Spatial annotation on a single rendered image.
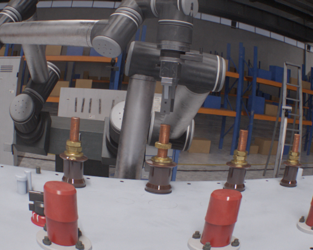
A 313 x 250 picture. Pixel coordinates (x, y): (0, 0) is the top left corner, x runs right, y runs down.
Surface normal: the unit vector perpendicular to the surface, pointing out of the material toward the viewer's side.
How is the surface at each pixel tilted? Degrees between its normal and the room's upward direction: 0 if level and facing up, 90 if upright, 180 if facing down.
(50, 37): 115
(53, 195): 89
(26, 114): 64
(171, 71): 90
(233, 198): 60
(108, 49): 144
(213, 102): 90
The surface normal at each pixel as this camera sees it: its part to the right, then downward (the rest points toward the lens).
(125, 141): -0.44, 0.01
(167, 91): -0.18, 0.58
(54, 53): 0.22, 0.14
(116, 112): 0.03, -0.41
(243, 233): 0.11, -0.99
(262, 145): -0.96, -0.07
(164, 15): -0.71, 0.01
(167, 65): -0.15, 0.11
